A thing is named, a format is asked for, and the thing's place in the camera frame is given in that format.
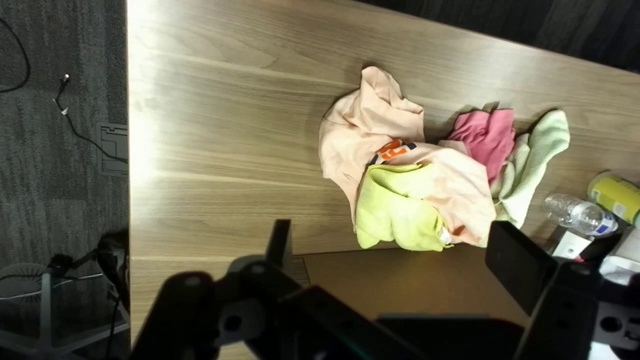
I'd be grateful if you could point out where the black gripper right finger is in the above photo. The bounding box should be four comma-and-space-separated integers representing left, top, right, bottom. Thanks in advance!
483, 220, 560, 317

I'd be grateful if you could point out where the black floor cable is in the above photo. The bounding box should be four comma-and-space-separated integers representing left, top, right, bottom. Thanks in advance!
0, 15, 31, 93

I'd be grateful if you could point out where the clear plastic water bottle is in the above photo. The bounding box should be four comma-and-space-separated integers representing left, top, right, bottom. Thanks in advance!
542, 189, 619, 239

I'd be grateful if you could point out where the pink cloth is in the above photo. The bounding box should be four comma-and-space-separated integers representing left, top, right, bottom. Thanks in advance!
445, 108, 517, 185

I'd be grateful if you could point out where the peach t-shirt with logo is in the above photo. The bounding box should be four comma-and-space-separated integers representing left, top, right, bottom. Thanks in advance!
316, 63, 498, 250

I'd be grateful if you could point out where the yellow spray bottle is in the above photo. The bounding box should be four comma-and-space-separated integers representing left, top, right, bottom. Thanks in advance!
586, 169, 640, 226

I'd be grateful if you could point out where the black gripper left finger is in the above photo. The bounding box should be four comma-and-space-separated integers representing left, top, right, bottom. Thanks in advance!
264, 218, 294, 267

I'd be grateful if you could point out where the cardboard box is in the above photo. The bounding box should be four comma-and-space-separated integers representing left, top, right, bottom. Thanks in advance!
292, 247, 527, 328

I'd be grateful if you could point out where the pale green towel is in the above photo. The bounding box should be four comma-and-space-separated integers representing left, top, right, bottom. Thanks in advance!
492, 108, 572, 229

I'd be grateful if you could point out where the thin floor cable with plug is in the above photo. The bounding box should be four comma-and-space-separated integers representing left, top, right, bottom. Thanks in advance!
52, 69, 127, 165

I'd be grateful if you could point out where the yellow-green cloth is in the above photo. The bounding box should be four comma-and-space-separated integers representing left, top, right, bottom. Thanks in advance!
352, 159, 455, 253

